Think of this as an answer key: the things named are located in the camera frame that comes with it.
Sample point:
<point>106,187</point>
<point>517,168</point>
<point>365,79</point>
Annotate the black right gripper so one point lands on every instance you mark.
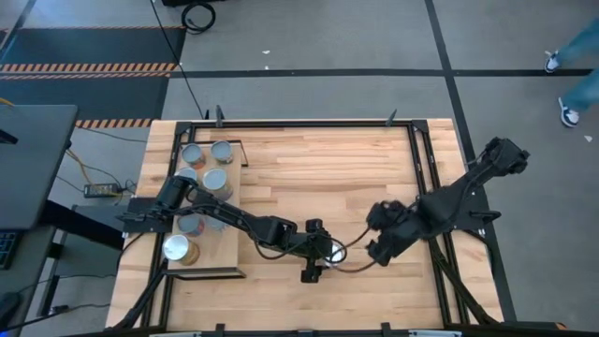
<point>404,229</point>

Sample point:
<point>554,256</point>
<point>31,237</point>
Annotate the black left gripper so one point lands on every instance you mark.
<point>313,248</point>

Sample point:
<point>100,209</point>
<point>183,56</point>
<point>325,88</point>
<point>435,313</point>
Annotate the peaches can purple label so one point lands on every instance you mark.
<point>215,179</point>

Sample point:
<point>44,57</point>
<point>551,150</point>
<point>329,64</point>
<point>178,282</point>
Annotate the tin can red label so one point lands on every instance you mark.
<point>221,150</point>

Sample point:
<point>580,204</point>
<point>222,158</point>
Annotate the wide can brown label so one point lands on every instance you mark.
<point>176,247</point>

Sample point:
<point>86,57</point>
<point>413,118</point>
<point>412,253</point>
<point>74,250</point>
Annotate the tin can yellowish label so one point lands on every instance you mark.
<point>185,173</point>

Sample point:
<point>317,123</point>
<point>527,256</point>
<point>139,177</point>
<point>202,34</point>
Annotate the tin can grey lid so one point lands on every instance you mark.
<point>192,153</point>

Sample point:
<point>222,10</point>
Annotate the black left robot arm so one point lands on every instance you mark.
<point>234,217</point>

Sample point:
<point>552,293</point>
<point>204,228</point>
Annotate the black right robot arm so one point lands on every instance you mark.
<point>449,206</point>

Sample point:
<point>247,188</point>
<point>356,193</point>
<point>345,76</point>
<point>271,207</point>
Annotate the wooden shelf black metal legs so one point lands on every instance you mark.
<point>220,253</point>

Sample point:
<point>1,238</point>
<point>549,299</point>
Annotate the black floor tape strip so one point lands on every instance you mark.
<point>442,47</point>
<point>327,73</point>

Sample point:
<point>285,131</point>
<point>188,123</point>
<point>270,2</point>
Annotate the black power adapter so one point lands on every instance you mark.
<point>100,190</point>

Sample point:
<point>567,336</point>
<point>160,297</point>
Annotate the person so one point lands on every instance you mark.
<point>580,91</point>

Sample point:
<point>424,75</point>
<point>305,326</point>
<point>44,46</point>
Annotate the orange black hazard tape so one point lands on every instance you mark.
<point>112,123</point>
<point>70,68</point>

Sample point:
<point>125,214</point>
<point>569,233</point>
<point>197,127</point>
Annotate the black box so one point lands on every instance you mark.
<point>187,2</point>

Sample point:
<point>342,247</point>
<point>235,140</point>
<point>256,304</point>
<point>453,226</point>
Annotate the dark desk top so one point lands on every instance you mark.
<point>28,281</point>

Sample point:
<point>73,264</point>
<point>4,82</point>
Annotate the dark floor mat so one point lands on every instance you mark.
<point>93,47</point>

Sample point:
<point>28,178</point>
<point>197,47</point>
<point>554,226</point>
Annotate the black keyboard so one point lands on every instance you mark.
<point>7,250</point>

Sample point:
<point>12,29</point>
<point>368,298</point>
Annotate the black frame bracket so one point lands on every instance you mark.
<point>391,119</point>
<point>219,327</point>
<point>386,327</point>
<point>219,114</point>

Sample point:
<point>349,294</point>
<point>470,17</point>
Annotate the white bar on frame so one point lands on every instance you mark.
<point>435,334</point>

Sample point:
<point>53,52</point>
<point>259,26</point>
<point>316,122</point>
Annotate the black aluminium table frame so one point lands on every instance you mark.
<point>304,123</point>

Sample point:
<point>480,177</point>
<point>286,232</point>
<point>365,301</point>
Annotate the black desk leg frame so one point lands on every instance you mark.
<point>84,229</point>

